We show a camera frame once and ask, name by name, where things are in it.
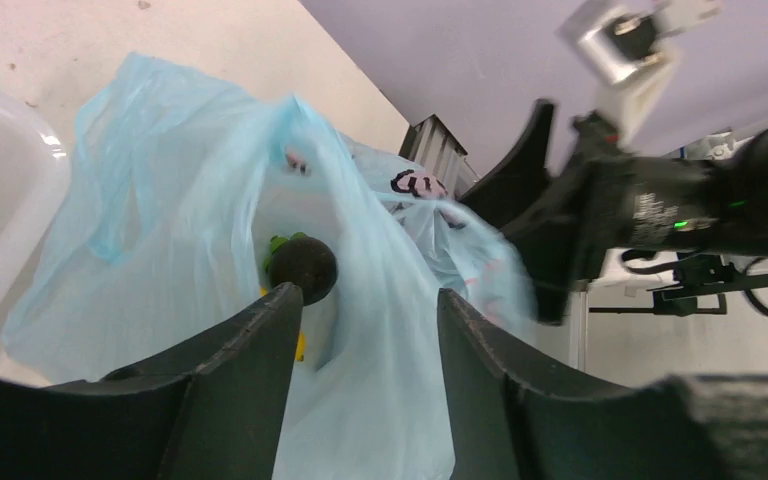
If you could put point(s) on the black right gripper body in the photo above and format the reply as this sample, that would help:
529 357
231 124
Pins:
607 198

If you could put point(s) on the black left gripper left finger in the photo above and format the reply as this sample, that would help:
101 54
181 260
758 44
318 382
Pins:
210 407

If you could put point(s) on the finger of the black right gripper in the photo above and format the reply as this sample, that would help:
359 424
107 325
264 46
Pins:
515 183
553 277

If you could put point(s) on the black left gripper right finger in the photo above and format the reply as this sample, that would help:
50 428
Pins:
517 413

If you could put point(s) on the dark purple fake mangosteen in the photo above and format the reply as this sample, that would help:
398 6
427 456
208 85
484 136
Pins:
304 261

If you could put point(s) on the light blue plastic bag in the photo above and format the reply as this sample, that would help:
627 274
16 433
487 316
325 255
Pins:
180 181

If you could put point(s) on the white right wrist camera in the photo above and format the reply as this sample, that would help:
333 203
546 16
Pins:
631 54

